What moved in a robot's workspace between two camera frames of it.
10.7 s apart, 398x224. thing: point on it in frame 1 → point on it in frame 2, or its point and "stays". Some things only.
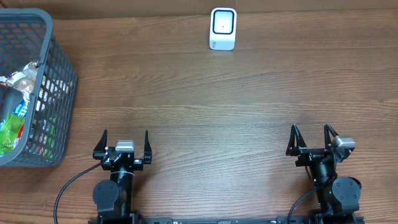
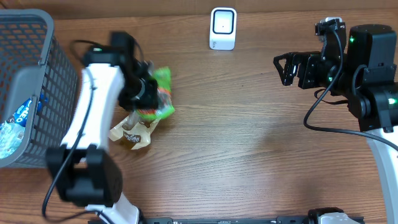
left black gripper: [138, 165] → [150, 103]
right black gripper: [308, 155] → [305, 78]
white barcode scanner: [222, 28] stays
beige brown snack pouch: [24, 80] → [135, 138]
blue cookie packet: [21, 109] stays
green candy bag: [10, 132] → [165, 105]
